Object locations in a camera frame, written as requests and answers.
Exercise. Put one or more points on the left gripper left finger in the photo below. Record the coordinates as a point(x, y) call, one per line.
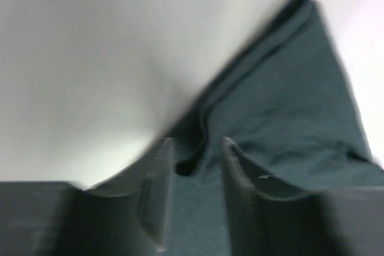
point(128, 214)

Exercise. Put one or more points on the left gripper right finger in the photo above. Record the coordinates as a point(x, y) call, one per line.
point(267, 216)

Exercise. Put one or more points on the black t-shirt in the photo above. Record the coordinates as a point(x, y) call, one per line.
point(286, 104)

